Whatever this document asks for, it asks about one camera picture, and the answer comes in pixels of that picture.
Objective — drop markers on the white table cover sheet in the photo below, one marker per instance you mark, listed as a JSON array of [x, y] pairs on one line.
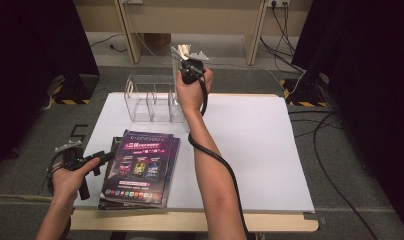
[[256, 140]]

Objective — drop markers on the white wall socket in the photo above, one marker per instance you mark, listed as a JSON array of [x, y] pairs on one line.
[[132, 1], [280, 2]]

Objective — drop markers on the person's left hand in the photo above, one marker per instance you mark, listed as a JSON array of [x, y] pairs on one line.
[[68, 185]]

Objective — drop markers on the brown cardboard box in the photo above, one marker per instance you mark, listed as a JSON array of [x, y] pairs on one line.
[[158, 40]]

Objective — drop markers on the person's right hand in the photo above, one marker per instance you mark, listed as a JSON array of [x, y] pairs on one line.
[[191, 96]]

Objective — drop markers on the white magazine with colourful pictures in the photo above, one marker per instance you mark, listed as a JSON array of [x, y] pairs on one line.
[[183, 50]]

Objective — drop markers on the blue-spined red purple magazine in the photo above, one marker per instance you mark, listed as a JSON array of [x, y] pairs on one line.
[[140, 166]]

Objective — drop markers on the stand base with hazard tape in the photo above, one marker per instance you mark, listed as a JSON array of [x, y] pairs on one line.
[[306, 95], [80, 88]]

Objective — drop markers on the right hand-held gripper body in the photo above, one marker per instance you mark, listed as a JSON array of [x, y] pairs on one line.
[[190, 71]]

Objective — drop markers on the clear acrylic magazine rack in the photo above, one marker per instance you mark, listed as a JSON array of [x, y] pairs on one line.
[[140, 100]]

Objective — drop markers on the wooden table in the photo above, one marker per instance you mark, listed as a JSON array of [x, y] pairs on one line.
[[156, 221]]

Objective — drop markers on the grey tape piece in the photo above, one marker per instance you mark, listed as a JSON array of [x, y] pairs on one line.
[[320, 220]]

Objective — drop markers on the beige wooden desk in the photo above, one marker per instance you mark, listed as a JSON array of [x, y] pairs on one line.
[[223, 16]]

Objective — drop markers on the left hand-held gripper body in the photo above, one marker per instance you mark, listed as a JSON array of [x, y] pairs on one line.
[[70, 158]]

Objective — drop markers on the black curtain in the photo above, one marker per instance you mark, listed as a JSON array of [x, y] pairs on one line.
[[373, 83], [30, 66]]

